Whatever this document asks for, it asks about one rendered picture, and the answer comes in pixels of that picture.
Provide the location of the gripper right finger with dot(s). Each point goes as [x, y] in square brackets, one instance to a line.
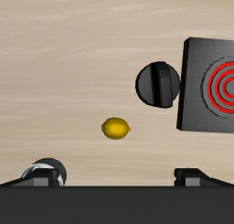
[192, 179]

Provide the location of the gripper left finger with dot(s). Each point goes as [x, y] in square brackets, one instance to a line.
[42, 179]

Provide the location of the yellow lemon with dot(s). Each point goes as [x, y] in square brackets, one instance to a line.
[115, 128]

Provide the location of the stove plate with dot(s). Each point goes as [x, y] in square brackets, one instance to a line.
[195, 90]

